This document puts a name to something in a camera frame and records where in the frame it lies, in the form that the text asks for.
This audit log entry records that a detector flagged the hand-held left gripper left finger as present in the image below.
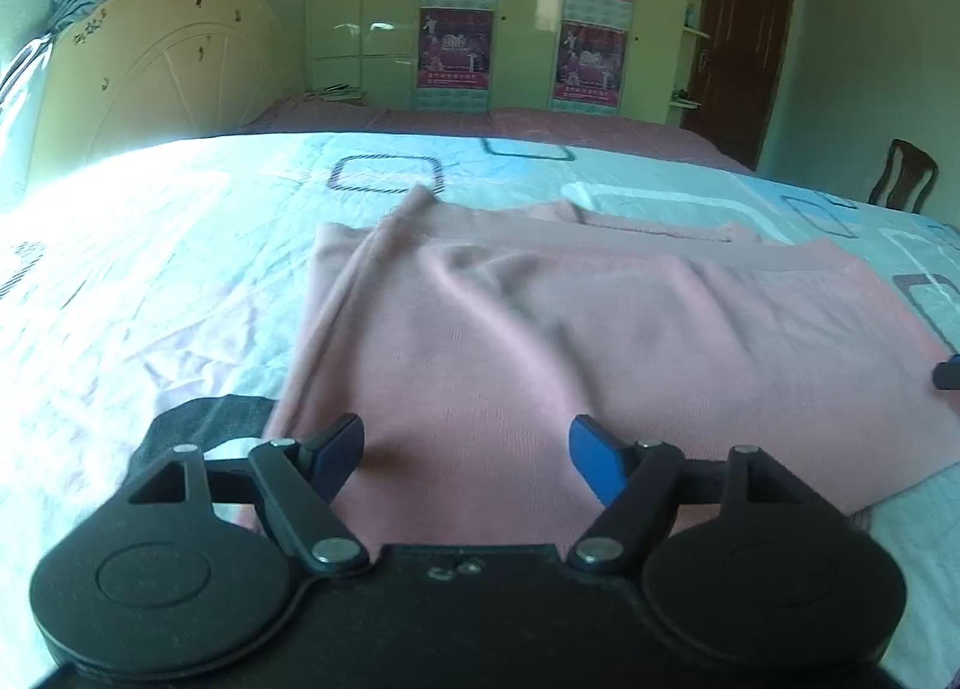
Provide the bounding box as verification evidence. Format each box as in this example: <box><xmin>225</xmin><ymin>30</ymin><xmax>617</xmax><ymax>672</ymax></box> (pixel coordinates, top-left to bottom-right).
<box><xmin>126</xmin><ymin>413</ymin><xmax>371</xmax><ymax>577</ymax></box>

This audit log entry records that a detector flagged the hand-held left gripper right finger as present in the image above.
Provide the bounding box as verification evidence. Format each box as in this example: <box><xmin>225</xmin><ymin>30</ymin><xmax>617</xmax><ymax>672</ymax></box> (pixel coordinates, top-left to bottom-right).
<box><xmin>566</xmin><ymin>414</ymin><xmax>809</xmax><ymax>572</ymax></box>

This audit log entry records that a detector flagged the pink sweater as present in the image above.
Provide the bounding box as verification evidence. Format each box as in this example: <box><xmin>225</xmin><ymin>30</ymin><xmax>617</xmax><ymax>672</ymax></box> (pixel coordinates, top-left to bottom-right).
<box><xmin>266</xmin><ymin>185</ymin><xmax>960</xmax><ymax>549</ymax></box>

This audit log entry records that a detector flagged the wooden chair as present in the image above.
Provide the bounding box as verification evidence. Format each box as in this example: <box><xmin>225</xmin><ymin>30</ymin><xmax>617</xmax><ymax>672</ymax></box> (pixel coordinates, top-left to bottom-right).
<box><xmin>867</xmin><ymin>138</ymin><xmax>939</xmax><ymax>214</ymax></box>

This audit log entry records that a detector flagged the patterned blue bedsheet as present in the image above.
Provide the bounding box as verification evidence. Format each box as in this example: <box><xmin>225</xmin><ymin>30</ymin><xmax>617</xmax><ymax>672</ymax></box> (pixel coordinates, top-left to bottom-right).
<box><xmin>0</xmin><ymin>130</ymin><xmax>960</xmax><ymax>689</ymax></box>

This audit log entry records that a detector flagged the pink bed cover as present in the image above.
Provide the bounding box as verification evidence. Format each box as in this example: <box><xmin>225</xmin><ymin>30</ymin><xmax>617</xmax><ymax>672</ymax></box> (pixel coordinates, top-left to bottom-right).
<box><xmin>243</xmin><ymin>95</ymin><xmax>755</xmax><ymax>175</ymax></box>

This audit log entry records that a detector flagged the stack of books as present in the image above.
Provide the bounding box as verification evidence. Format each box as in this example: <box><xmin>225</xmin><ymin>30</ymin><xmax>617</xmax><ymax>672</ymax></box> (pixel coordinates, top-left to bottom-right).
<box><xmin>307</xmin><ymin>82</ymin><xmax>369</xmax><ymax>107</ymax></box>

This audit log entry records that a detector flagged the brown wooden door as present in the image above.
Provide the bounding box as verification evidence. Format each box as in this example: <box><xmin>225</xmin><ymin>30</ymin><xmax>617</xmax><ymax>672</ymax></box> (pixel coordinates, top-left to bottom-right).
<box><xmin>678</xmin><ymin>0</ymin><xmax>798</xmax><ymax>173</ymax></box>

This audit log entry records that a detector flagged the cream headboard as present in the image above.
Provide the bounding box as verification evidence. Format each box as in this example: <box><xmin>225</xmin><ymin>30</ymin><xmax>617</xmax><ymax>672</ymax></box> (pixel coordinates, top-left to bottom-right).
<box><xmin>25</xmin><ymin>0</ymin><xmax>281</xmax><ymax>174</ymax></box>

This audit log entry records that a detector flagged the corner shelf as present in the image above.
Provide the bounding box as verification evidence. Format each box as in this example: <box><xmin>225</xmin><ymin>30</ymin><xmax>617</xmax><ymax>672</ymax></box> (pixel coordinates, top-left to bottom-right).
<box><xmin>669</xmin><ymin>0</ymin><xmax>714</xmax><ymax>112</ymax></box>

